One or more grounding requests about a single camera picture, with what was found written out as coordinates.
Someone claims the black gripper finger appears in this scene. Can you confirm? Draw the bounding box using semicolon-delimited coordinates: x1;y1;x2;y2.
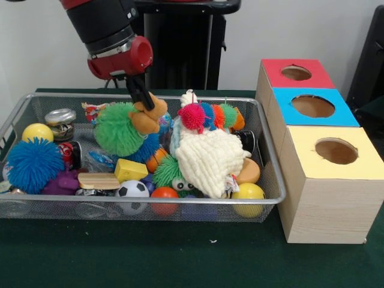
133;74;156;110
125;76;142;103

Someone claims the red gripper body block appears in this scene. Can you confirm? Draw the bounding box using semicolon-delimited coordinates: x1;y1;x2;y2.
87;35;154;80

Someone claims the tan bear plush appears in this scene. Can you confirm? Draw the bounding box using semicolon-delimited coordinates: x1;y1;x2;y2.
128;92;168;135

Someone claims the plain green spiky ball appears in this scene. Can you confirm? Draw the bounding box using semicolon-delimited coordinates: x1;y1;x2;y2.
94;101;147;157

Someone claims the colourful patterned cloth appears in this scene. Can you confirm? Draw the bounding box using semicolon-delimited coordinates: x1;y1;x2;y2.
81;101;109;122

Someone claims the multicolour spiky caterpillar toy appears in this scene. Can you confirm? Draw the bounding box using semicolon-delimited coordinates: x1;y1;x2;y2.
176;96;245;134

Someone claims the cream waffle cloth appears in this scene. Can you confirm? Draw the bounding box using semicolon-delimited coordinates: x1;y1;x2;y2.
173;89;252;199

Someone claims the shallow clear mesh bin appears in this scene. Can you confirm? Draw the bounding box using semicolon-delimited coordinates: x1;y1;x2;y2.
0;93;287;223

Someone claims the wooden box with three holes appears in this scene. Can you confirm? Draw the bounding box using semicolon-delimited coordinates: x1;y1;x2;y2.
256;58;376;245

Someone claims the small blue spiky ball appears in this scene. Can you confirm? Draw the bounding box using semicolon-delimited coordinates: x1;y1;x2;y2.
124;131;161;164

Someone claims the small basketball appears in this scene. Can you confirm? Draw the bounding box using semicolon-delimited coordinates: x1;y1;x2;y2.
146;148;169;173

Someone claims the yellow foam block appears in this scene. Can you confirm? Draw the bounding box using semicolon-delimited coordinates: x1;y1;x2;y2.
113;158;149;183

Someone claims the silver can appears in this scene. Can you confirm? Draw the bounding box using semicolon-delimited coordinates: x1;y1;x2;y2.
44;108;77;141

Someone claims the small soccer ball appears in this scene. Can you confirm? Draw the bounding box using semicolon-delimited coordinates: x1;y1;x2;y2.
114;179;150;216

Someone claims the large blue spiky ball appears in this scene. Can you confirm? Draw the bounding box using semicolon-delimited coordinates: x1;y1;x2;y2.
6;137;65;194

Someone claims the dark green table cloth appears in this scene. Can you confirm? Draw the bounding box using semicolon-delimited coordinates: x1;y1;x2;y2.
355;95;384;139
0;87;384;288

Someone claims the black chair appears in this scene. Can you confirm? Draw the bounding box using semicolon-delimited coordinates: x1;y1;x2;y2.
346;5;384;106

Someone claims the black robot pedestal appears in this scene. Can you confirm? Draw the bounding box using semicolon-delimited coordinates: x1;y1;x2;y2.
131;0;242;91

